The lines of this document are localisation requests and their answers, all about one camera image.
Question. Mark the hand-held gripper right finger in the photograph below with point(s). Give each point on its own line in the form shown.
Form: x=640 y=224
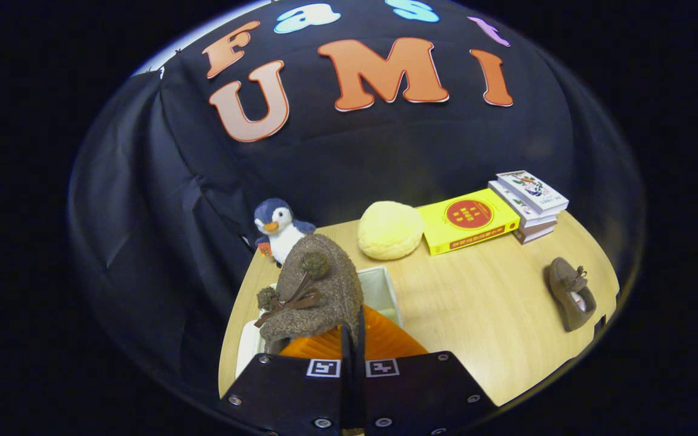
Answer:
x=422 y=393

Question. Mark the yellow round plush cushion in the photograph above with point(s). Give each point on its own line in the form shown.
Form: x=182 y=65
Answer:
x=390 y=230

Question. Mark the thin book with brown spine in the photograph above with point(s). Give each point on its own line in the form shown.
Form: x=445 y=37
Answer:
x=534 y=233

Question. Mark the black table edge bracket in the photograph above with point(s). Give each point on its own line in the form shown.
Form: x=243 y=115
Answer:
x=600 y=327

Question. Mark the white book with pale cover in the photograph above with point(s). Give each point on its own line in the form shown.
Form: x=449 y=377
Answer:
x=509 y=200

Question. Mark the penguin plush toy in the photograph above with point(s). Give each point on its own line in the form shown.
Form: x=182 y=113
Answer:
x=282 y=233

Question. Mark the brown fuzzy shoe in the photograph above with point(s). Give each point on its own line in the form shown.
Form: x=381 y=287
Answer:
x=561 y=284
x=325 y=284

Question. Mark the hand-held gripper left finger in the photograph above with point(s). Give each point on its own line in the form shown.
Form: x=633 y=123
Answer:
x=288 y=393

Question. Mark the yellow book with red circle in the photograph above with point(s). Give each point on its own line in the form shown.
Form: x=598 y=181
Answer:
x=470 y=224

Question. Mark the beige fabric storage box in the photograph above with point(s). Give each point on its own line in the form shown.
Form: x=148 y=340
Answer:
x=379 y=290

